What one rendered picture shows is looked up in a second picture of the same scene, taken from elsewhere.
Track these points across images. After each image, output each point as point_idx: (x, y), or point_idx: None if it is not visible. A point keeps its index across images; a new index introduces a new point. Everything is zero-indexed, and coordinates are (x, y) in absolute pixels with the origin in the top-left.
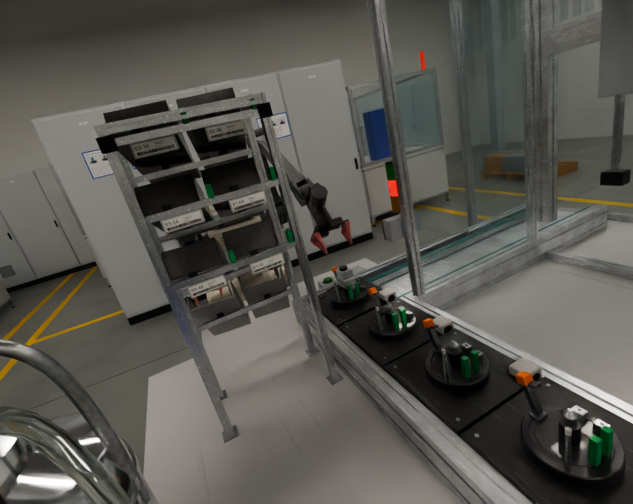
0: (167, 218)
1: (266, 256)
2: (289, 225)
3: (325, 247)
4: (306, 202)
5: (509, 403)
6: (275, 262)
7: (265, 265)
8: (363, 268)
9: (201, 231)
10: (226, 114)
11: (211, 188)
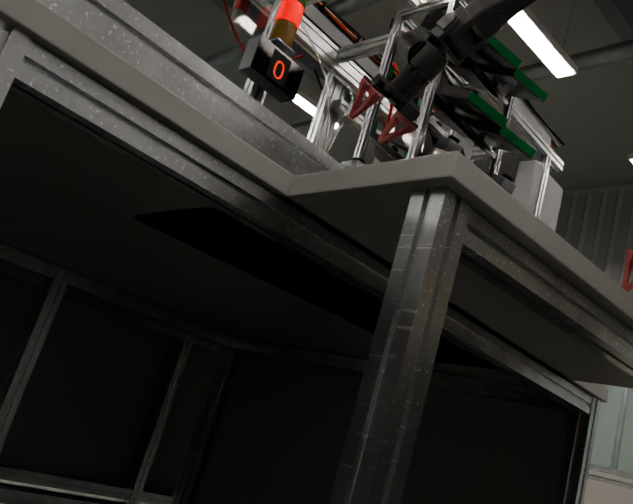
0: (464, 133)
1: (385, 151)
2: (375, 116)
3: (382, 132)
4: (448, 56)
5: None
6: (378, 156)
7: (384, 160)
8: None
9: (505, 142)
10: None
11: (418, 102)
